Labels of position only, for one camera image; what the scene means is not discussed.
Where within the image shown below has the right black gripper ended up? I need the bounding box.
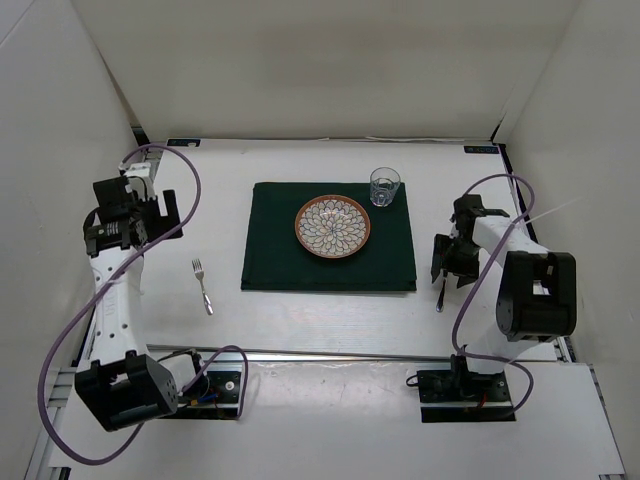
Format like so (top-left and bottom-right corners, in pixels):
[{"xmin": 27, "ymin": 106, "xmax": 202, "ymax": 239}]
[{"xmin": 431, "ymin": 233, "xmax": 482, "ymax": 288}]

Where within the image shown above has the silver knife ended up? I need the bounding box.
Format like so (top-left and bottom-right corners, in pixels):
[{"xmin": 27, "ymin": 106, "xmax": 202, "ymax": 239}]
[{"xmin": 436, "ymin": 279, "xmax": 446, "ymax": 313}]

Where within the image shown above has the clear drinking glass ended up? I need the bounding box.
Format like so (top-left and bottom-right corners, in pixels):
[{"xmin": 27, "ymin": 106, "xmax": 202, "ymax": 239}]
[{"xmin": 369, "ymin": 167, "xmax": 401, "ymax": 208}]

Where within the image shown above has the orange patterned plate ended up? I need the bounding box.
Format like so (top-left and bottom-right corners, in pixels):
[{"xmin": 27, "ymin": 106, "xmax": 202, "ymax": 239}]
[{"xmin": 294, "ymin": 195, "xmax": 371, "ymax": 259}]

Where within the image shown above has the dark green cloth napkin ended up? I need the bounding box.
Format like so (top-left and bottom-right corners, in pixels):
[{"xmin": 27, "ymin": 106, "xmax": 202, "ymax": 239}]
[{"xmin": 241, "ymin": 182, "xmax": 417, "ymax": 292}]

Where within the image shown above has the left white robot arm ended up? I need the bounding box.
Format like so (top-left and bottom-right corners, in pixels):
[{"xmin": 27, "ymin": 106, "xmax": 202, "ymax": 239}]
[{"xmin": 75, "ymin": 173, "xmax": 210, "ymax": 431}]

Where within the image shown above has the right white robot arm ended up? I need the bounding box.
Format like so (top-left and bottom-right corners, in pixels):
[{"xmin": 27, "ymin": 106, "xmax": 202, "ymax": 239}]
[{"xmin": 431, "ymin": 194, "xmax": 577, "ymax": 400}]

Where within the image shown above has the silver fork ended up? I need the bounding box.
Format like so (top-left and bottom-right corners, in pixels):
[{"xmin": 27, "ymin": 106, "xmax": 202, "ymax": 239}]
[{"xmin": 192, "ymin": 258, "xmax": 214, "ymax": 316}]

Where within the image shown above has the white zip tie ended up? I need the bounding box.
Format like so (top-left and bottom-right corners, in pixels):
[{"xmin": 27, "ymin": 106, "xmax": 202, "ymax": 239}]
[{"xmin": 523, "ymin": 196, "xmax": 583, "ymax": 225}]

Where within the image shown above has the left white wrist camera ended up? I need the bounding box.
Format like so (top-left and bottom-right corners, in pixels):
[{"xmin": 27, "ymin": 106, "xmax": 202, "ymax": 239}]
[{"xmin": 119, "ymin": 162, "xmax": 154, "ymax": 201}]

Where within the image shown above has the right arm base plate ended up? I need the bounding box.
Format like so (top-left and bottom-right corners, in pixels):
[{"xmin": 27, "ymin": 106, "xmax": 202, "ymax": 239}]
[{"xmin": 405, "ymin": 370, "xmax": 516, "ymax": 424}]

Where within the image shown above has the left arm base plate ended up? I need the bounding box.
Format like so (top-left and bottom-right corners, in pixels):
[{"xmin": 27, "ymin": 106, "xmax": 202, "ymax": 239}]
[{"xmin": 171, "ymin": 362, "xmax": 244, "ymax": 421}]

